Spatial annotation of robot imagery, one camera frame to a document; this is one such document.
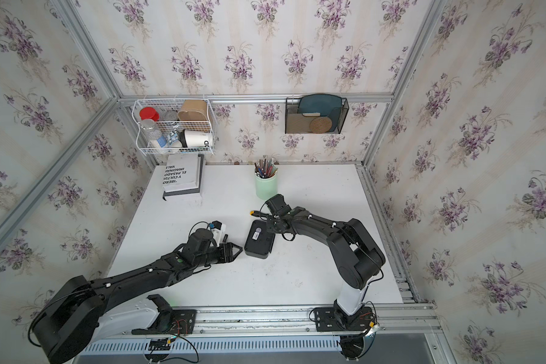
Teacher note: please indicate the teal folder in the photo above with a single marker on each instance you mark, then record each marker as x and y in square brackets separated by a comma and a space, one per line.
[326, 105]

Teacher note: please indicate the red lidded jar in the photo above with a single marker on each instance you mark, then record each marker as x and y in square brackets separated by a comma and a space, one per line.
[149, 113]

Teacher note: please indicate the black handled screwdriver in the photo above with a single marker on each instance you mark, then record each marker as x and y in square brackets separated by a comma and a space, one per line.
[259, 214]

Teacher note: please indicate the grey book underneath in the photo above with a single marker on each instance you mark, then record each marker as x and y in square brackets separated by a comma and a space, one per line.
[186, 193]

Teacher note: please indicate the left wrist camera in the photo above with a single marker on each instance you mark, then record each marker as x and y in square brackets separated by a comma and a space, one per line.
[218, 230]

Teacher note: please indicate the round cork coaster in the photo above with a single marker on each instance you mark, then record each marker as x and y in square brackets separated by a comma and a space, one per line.
[320, 125]

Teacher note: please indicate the clear plastic bottle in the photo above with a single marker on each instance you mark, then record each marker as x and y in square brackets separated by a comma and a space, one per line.
[153, 133]

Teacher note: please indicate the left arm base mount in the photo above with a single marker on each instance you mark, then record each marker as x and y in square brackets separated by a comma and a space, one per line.
[169, 321]

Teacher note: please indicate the coloured pencils bundle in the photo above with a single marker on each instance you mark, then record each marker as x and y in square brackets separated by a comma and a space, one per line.
[265, 168]

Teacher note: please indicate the black square alarm clock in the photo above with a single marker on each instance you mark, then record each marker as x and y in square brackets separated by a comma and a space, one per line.
[260, 241]

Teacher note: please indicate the white wire basket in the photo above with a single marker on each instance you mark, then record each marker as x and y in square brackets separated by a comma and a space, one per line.
[171, 127]

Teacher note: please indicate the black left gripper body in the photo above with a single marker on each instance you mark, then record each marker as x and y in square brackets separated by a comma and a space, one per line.
[216, 255]

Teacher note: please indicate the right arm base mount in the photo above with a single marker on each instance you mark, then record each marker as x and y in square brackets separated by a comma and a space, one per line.
[334, 319]

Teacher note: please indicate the black mesh wall organizer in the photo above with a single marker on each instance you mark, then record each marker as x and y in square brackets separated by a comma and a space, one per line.
[296, 123]

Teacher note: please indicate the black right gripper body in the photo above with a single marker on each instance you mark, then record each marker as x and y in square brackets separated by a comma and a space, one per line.
[272, 222]

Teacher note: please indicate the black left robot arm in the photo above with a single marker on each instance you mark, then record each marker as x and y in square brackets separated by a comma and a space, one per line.
[84, 311]

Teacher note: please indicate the white book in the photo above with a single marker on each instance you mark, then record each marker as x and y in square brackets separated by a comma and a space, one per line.
[182, 172]

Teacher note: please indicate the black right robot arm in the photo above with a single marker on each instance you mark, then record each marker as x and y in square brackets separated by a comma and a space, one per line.
[357, 257]

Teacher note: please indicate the green pencil cup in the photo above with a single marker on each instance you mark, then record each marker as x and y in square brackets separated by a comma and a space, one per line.
[266, 188]

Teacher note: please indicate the brown cardboard box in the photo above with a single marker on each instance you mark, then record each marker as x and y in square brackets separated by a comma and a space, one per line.
[194, 110]

